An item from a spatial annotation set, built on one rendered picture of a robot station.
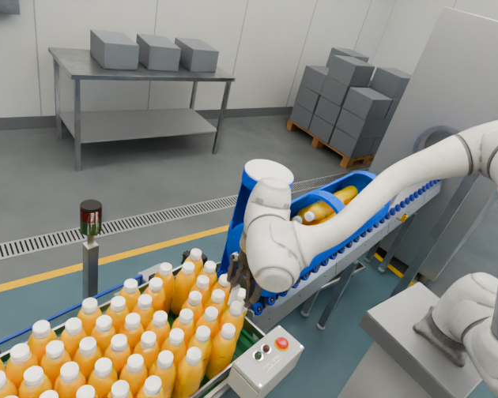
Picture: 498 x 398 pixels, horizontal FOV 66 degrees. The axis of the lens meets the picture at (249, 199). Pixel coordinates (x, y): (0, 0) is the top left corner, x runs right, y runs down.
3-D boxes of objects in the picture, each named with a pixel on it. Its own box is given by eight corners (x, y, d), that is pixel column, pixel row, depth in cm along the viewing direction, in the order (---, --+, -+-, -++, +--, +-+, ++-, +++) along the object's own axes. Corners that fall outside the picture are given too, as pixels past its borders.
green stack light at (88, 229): (105, 231, 123) (105, 219, 120) (86, 238, 118) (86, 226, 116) (95, 221, 126) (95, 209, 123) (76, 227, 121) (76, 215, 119)
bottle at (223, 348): (205, 358, 122) (216, 321, 112) (227, 362, 123) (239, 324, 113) (203, 379, 116) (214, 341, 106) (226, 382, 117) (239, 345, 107)
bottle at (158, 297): (147, 313, 131) (152, 275, 121) (164, 322, 130) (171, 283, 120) (134, 328, 125) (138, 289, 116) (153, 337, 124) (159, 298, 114)
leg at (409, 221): (385, 271, 332) (418, 213, 298) (382, 273, 328) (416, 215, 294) (379, 267, 334) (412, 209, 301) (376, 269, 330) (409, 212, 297)
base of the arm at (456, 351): (481, 336, 137) (490, 326, 134) (462, 369, 122) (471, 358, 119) (435, 302, 146) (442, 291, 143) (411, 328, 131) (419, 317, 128)
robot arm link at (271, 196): (239, 216, 102) (240, 249, 91) (252, 166, 94) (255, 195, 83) (278, 223, 104) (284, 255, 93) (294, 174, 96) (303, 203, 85)
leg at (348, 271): (326, 328, 263) (360, 261, 230) (321, 332, 259) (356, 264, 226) (318, 322, 266) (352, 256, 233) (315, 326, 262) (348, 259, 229)
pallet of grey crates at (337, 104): (381, 161, 538) (420, 78, 475) (345, 168, 490) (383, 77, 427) (322, 125, 610) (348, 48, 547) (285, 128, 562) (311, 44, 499)
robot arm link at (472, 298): (462, 309, 137) (499, 265, 126) (491, 354, 122) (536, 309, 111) (422, 302, 135) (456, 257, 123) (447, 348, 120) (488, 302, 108)
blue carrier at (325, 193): (381, 231, 197) (398, 182, 184) (277, 312, 137) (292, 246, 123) (334, 209, 213) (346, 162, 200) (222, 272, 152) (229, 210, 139)
